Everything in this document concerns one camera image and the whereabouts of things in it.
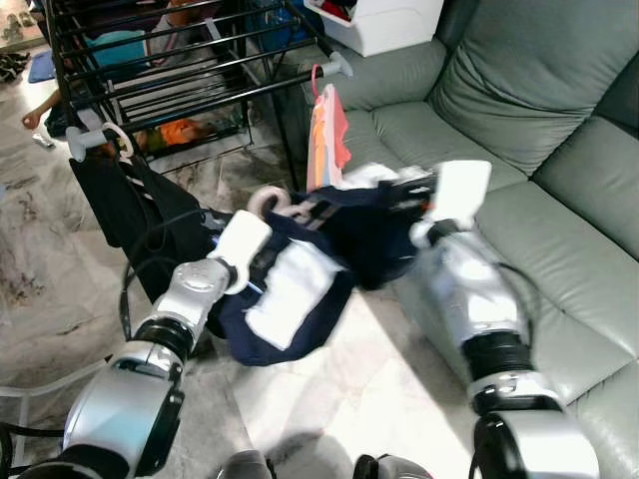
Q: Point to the navy garment with white lining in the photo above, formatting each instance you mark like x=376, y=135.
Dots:
x=369, y=239

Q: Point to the pale pink plastic hanger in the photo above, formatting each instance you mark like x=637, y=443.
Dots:
x=128, y=135
x=262, y=192

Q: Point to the red plastic hanger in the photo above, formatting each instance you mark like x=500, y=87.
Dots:
x=316, y=80

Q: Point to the pink cartoon print garment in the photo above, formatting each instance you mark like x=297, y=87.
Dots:
x=324, y=140

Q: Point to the orange cloth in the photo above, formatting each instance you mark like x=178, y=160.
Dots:
x=180, y=132

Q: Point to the black t-shirt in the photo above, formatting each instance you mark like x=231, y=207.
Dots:
x=120, y=210

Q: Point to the grey green leather sofa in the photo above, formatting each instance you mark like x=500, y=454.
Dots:
x=539, y=80

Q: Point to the black metal drying rack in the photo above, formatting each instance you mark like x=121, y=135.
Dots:
x=200, y=109

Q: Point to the white storage box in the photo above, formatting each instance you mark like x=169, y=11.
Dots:
x=384, y=28

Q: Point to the grey robot left leg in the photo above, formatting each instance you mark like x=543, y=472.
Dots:
x=247, y=466

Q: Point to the grey robot leg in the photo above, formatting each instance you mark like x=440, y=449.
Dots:
x=247, y=466
x=391, y=468

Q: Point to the grey robot right leg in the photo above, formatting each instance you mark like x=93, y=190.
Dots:
x=391, y=468

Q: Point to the teal cloth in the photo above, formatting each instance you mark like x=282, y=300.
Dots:
x=118, y=48

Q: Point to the blue floor mat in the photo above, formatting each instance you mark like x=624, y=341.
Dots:
x=43, y=67

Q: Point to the dark sandals heap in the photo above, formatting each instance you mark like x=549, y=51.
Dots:
x=12, y=66

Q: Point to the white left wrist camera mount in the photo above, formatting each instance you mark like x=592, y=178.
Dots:
x=240, y=244

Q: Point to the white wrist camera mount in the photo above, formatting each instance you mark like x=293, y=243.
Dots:
x=461, y=190
x=240, y=244

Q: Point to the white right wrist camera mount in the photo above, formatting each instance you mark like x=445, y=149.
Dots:
x=461, y=190

